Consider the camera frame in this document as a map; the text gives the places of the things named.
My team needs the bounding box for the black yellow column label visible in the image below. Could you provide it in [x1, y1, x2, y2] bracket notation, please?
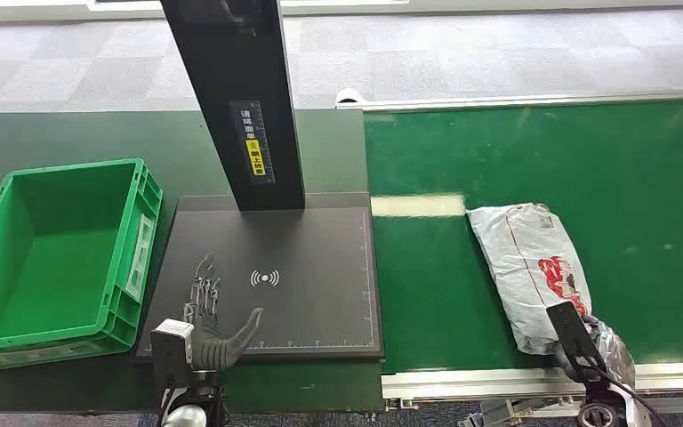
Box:
[228, 99, 277, 187]

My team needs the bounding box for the clear label pocket on crate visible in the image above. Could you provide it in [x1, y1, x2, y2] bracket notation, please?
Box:
[124, 213, 156, 303]

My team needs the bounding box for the green conveyor belt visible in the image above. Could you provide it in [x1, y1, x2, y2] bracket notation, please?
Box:
[363, 97, 683, 375]

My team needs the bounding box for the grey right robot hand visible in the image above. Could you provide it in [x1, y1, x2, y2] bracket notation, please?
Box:
[580, 315, 638, 391]

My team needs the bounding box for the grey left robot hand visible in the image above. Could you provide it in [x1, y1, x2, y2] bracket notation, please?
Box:
[183, 253, 264, 373]

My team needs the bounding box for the black scanner platform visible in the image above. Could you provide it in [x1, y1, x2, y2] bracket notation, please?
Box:
[135, 192, 386, 362]

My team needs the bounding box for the black scanner column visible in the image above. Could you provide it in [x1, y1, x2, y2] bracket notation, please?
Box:
[159, 0, 308, 213]

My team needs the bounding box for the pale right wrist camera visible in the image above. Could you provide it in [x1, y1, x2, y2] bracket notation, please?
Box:
[545, 301, 609, 382]

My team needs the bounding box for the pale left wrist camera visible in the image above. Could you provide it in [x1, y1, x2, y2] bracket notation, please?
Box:
[150, 318, 195, 385]

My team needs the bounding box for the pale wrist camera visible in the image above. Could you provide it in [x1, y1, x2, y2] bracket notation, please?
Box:
[150, 318, 195, 385]
[545, 301, 609, 382]

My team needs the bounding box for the grey mailer bag red print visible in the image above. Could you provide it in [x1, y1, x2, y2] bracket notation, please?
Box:
[465, 202, 594, 357]

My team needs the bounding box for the green plastic crate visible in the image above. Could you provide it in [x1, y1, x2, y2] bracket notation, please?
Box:
[0, 157, 165, 373]

